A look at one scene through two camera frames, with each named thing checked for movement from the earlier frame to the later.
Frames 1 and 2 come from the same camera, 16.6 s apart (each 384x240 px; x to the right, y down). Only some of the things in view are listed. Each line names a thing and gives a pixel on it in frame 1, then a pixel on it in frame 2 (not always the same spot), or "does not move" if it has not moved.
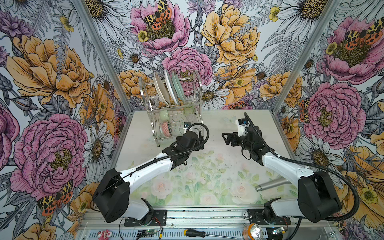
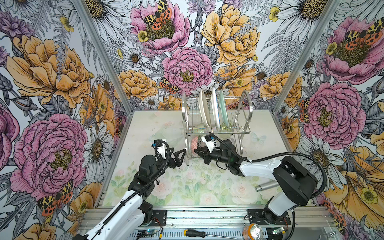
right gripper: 234,135 → 205,155
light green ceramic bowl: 163,115 → 200,131
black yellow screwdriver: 188,232 does not move
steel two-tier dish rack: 172,103 → 223,117
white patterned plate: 171,87 → 215,106
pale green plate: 179,87 → 224,108
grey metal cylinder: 272,184 does not move
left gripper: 199,143 → 178,162
